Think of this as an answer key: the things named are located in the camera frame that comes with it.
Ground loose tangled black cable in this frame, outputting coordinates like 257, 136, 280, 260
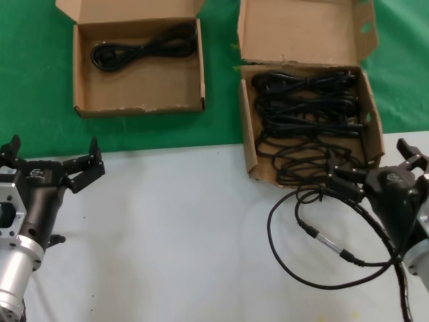
256, 132, 365, 187

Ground black power cable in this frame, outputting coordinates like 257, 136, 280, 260
251, 71, 357, 94
253, 93, 358, 117
263, 112, 365, 137
90, 22, 197, 72

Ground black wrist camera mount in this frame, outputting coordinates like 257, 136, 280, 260
46, 234, 67, 249

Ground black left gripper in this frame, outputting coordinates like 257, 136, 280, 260
0, 134, 107, 251

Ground small cardboard box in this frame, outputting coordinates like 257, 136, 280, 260
55, 0, 206, 118

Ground black corrugated cable conduit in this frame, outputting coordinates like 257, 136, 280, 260
345, 197, 415, 322

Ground green tablecloth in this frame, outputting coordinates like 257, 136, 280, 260
0, 0, 429, 158

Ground thin cable with silver connector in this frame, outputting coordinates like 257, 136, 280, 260
267, 189, 403, 298

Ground bundled black power cable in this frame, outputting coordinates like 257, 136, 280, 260
251, 71, 357, 94
263, 112, 365, 137
253, 93, 358, 117

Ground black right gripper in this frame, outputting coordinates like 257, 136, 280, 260
324, 137, 429, 251

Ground large cardboard box with lid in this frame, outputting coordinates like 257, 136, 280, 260
237, 0, 385, 187

